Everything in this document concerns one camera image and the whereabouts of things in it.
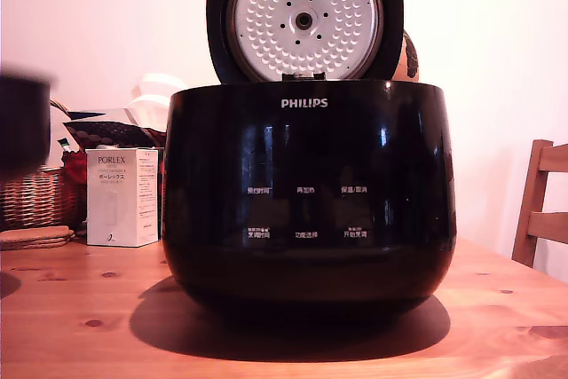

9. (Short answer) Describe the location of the white translucent container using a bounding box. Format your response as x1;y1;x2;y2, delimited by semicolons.
125;72;188;126

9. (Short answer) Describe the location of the cork globe with dark continents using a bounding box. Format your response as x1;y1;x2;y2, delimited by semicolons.
396;29;421;83

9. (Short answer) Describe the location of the black rice cooker lid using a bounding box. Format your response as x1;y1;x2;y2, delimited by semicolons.
205;0;406;85

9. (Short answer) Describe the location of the white Porlex box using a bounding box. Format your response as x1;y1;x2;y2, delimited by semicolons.
85;146;161;249

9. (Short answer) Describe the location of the round cork coaster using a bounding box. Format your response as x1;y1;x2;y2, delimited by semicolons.
0;225;72;241
0;235;76;252

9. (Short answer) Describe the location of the wooden chair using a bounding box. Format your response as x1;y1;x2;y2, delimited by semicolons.
510;138;568;285

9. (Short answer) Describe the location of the wicker basket with handle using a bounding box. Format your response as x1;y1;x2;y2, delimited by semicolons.
0;99;88;233

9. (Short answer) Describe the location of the black Philips rice cooker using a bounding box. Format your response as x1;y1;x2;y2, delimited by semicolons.
161;78;459;314

